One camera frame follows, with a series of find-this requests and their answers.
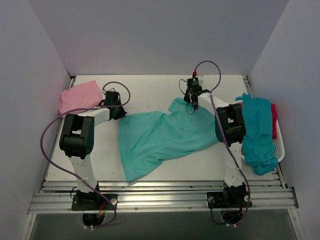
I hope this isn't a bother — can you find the mint green t-shirt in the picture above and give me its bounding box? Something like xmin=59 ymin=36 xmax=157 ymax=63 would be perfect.
xmin=118 ymin=97 xmax=218 ymax=183

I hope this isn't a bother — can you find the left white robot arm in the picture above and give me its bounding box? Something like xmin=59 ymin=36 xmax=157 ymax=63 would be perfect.
xmin=59 ymin=90 xmax=127 ymax=210

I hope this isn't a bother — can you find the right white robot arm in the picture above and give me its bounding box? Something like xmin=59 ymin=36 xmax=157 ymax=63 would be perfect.
xmin=183 ymin=77 xmax=246 ymax=207

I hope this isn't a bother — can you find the folded pink t-shirt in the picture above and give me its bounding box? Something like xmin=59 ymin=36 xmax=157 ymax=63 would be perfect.
xmin=59 ymin=80 xmax=103 ymax=114

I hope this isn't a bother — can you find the red t-shirt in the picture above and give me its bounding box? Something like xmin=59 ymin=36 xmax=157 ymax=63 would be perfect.
xmin=270 ymin=103 xmax=278 ymax=139

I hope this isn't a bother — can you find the teal blue t-shirt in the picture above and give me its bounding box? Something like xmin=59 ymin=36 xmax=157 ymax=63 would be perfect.
xmin=240 ymin=93 xmax=278 ymax=176

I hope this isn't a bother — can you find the white laundry basket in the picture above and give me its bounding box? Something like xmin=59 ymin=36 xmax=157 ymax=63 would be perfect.
xmin=234 ymin=96 xmax=285 ymax=162

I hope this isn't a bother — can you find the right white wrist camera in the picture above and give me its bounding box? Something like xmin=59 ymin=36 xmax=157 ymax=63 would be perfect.
xmin=192 ymin=70 xmax=205 ymax=86

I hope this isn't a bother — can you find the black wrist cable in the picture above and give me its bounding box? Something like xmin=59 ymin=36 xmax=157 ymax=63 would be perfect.
xmin=178 ymin=78 xmax=200 ymax=116

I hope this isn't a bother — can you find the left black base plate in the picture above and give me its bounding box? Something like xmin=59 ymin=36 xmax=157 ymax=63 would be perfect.
xmin=71 ymin=194 xmax=113 ymax=211

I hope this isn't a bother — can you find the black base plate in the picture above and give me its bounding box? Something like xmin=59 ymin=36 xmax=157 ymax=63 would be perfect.
xmin=206 ymin=191 xmax=249 ymax=209
xmin=71 ymin=194 xmax=113 ymax=211

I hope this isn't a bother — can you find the aluminium rail frame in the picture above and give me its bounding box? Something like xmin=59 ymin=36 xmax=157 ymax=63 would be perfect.
xmin=26 ymin=74 xmax=300 ymax=240

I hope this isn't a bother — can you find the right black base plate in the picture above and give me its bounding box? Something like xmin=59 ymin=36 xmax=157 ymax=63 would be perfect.
xmin=206 ymin=191 xmax=249 ymax=209

